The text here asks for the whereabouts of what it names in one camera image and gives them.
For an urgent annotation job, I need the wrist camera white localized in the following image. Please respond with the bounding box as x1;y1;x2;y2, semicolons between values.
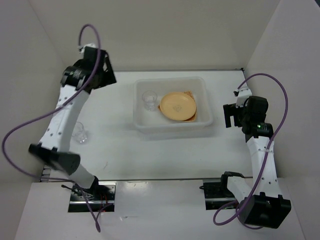
77;43;97;54
233;86;252;108

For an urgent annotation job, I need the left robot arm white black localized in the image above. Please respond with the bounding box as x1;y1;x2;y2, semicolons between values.
28;43;117;200

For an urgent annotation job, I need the clear plastic cup front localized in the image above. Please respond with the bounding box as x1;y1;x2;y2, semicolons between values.
71;121;88;144

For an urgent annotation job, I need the woven bamboo fan-shaped tray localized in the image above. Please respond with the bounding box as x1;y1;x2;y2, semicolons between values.
156;89;199;123

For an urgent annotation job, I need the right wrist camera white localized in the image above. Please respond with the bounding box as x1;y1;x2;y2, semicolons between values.
233;86;252;108

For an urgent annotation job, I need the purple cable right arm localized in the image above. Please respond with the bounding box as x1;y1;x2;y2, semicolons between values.
212;72;290;227

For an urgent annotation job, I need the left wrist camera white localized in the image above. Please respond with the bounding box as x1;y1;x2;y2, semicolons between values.
77;43;97;54

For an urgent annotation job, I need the translucent white plastic bin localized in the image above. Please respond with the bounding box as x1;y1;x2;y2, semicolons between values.
132;76;214;135

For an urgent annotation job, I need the beige plate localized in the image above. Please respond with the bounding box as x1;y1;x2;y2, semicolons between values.
159;91;197;122

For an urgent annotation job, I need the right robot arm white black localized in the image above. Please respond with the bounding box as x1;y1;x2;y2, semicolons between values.
219;96;292;229

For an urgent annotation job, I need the clear plastic cup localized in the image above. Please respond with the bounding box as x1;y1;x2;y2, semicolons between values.
142;90;158;111
71;121;88;144

